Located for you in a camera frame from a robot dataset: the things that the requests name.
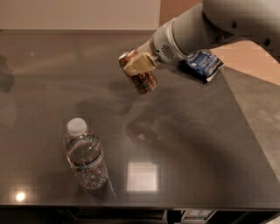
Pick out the blue chip bag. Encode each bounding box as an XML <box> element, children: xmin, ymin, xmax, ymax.
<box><xmin>180</xmin><ymin>51</ymin><xmax>224</xmax><ymax>83</ymax></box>

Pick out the clear plastic water bottle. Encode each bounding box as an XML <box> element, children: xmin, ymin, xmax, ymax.
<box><xmin>63</xmin><ymin>118</ymin><xmax>108</xmax><ymax>191</ymax></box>

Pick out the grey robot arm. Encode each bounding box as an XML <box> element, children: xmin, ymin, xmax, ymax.
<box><xmin>123</xmin><ymin>0</ymin><xmax>280</xmax><ymax>76</ymax></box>

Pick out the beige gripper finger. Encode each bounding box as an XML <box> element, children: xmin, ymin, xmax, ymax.
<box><xmin>122</xmin><ymin>52</ymin><xmax>156</xmax><ymax>77</ymax></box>

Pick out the orange soda can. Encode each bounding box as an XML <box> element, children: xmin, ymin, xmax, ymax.
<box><xmin>118</xmin><ymin>49</ymin><xmax>158</xmax><ymax>95</ymax></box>

